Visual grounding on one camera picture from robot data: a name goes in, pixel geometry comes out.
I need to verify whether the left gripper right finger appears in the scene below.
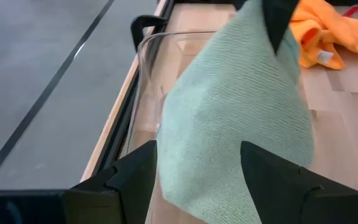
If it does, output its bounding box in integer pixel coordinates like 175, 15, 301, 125
240, 141, 358, 224

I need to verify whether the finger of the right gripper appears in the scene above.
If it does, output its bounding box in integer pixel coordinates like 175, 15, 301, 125
261, 0, 300, 54

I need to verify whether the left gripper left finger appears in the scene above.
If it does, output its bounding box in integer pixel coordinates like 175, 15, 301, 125
63, 139, 158, 224

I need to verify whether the green microfiber towel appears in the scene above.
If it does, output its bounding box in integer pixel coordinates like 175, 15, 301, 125
155, 0, 315, 224

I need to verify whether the orange microfiber towel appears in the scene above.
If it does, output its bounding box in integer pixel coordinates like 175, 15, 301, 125
289, 0, 358, 71

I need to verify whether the clear plastic bin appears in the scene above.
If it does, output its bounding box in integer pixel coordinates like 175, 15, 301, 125
126, 30, 220, 156

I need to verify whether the black clamp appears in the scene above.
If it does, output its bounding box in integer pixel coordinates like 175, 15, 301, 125
130, 14, 169, 52

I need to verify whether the black aluminium frame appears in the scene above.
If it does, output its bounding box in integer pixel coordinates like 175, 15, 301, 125
91, 0, 239, 178

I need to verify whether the red cable tie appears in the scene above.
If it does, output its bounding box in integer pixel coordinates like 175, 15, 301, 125
342, 1, 358, 18

